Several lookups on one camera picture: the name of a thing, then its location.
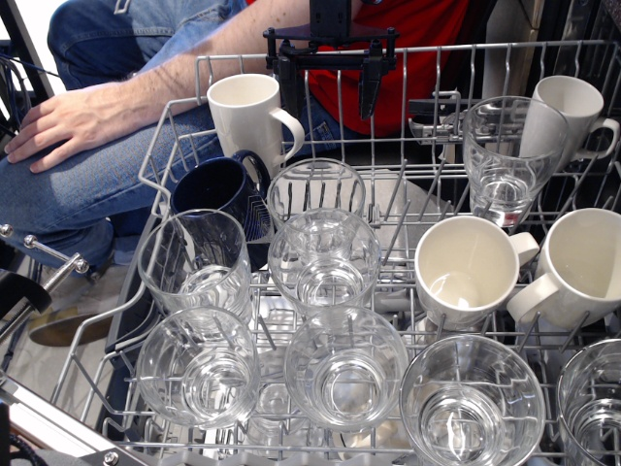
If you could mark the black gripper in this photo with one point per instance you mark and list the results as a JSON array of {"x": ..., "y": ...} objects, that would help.
[{"x": 330, "y": 39}]

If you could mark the person's bare forearm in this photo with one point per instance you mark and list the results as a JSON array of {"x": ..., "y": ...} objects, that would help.
[{"x": 141, "y": 100}]

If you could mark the glass cup back centre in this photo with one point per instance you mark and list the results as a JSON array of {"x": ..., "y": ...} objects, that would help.
[{"x": 315, "y": 183}]

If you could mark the glass cup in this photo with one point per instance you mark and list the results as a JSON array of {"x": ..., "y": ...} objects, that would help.
[
  {"x": 324, "y": 259},
  {"x": 469, "y": 400},
  {"x": 200, "y": 368},
  {"x": 198, "y": 258},
  {"x": 343, "y": 368},
  {"x": 315, "y": 183}
]

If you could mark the glass cup middle centre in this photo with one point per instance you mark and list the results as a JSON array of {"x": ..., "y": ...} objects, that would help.
[{"x": 324, "y": 259}]

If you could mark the glass cup middle left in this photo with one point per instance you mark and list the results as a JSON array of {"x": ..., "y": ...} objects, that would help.
[{"x": 198, "y": 258}]

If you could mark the glass cup front centre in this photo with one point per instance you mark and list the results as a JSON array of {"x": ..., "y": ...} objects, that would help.
[{"x": 343, "y": 368}]

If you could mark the glass cup front left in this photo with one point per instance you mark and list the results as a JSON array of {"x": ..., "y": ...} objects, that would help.
[{"x": 200, "y": 368}]

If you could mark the glass cup front right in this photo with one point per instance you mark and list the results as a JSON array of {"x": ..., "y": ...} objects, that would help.
[{"x": 469, "y": 400}]

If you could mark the glass cup far right corner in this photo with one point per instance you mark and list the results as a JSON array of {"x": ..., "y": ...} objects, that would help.
[{"x": 588, "y": 405}]

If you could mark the person's bare hand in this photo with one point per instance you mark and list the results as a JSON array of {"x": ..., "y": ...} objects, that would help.
[{"x": 70, "y": 123}]

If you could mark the red shirt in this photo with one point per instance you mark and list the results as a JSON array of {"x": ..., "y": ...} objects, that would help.
[{"x": 420, "y": 23}]

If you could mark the tall white mug back left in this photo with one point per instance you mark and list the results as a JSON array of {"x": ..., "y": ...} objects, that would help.
[{"x": 247, "y": 115}]

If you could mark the dark blue mug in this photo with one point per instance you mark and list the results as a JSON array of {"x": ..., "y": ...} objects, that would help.
[{"x": 236, "y": 185}]

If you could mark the tall glass back right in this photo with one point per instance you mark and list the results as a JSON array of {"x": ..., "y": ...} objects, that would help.
[{"x": 511, "y": 148}]

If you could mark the white mug back right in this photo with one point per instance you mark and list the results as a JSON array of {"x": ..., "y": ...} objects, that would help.
[{"x": 570, "y": 110}]

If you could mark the white mug centre right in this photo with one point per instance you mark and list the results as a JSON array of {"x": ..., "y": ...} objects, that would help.
[{"x": 466, "y": 267}]

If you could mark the blue denim jeans leg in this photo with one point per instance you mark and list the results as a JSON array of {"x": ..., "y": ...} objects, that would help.
[{"x": 87, "y": 202}]

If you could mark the white mug far right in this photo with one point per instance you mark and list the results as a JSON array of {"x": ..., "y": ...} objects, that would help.
[{"x": 578, "y": 274}]

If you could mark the brown shoe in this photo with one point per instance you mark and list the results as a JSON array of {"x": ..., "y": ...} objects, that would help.
[{"x": 58, "y": 328}]

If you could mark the metal clamp with black knob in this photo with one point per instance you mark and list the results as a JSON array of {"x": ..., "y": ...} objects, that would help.
[{"x": 21, "y": 296}]

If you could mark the grey wire dishwasher rack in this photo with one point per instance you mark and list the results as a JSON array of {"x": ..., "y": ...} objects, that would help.
[{"x": 411, "y": 183}]

